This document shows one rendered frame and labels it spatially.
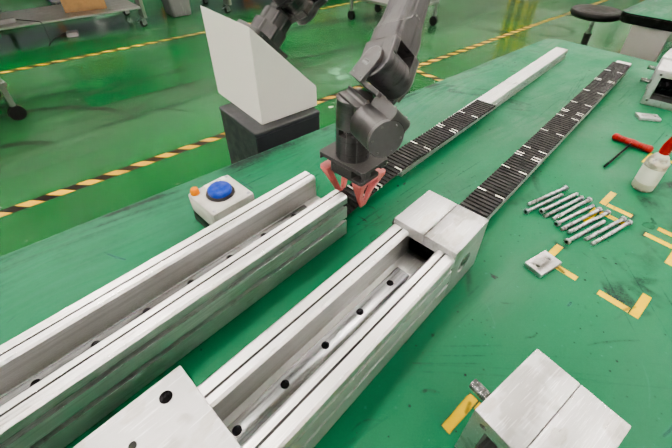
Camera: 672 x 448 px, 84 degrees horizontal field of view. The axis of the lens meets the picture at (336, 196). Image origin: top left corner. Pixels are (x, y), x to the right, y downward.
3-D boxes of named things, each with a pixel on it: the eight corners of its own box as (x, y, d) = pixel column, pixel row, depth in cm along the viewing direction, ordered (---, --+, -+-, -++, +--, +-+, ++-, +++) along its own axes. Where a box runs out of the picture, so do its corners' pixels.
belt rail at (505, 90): (553, 55, 133) (556, 46, 131) (564, 58, 131) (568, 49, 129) (385, 169, 79) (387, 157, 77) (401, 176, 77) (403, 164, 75)
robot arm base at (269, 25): (264, 51, 98) (233, 23, 88) (281, 24, 97) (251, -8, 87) (286, 63, 94) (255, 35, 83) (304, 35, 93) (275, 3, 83)
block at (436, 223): (408, 226, 66) (416, 183, 60) (473, 263, 59) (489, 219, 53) (376, 254, 61) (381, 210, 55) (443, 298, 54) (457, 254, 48)
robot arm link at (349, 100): (362, 79, 59) (329, 86, 57) (385, 96, 54) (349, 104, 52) (361, 119, 63) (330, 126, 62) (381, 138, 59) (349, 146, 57)
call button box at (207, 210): (233, 199, 72) (227, 172, 68) (264, 223, 67) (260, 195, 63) (195, 219, 67) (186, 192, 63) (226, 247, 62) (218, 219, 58)
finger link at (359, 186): (359, 220, 65) (361, 177, 59) (330, 202, 69) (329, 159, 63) (383, 202, 69) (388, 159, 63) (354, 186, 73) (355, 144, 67)
